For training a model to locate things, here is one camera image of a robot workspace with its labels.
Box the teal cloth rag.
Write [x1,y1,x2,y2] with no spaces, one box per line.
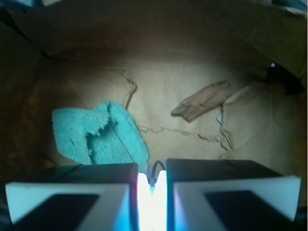
[52,101,149,174]

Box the brown paper bag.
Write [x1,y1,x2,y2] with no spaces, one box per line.
[0,0,308,231]

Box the brown wood piece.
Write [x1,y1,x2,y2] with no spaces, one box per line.
[170,80,231,123]

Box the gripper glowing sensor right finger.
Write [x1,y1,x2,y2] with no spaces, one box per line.
[166,158,301,231]

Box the silver key bunch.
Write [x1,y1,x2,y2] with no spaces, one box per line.
[149,160,166,187]

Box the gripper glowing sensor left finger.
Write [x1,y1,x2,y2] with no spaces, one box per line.
[5,163,140,231]

